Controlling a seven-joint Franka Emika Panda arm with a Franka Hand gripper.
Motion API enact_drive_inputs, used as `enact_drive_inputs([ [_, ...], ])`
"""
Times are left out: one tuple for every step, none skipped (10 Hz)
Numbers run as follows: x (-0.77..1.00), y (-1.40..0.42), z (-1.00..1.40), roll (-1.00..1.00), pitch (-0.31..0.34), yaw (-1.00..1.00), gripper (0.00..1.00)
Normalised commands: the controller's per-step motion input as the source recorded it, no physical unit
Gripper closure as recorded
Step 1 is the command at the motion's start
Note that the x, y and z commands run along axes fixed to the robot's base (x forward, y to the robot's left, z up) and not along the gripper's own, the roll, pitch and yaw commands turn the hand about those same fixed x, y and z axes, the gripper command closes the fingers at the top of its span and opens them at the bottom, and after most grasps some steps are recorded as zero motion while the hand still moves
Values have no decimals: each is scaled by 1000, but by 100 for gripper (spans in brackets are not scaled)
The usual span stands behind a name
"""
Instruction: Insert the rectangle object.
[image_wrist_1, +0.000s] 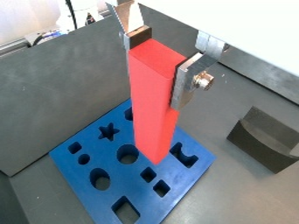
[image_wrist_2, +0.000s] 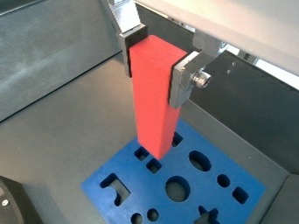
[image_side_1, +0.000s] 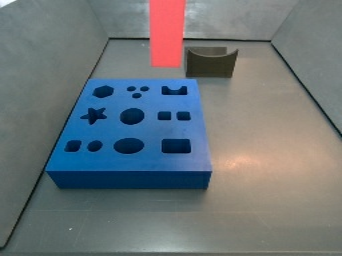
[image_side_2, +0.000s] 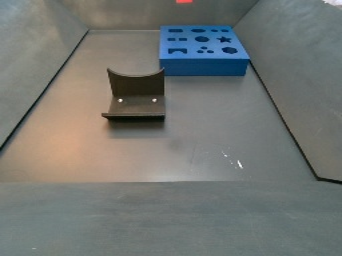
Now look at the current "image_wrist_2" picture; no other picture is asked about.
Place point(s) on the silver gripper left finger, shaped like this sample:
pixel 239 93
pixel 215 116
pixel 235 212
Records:
pixel 131 31

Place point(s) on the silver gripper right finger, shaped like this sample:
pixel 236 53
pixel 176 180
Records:
pixel 188 72

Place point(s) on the red rectangular block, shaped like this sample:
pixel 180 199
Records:
pixel 152 58

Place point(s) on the blue shape sorter board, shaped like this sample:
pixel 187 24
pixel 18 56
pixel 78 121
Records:
pixel 192 186

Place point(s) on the black round base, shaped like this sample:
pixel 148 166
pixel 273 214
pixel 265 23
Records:
pixel 16 206

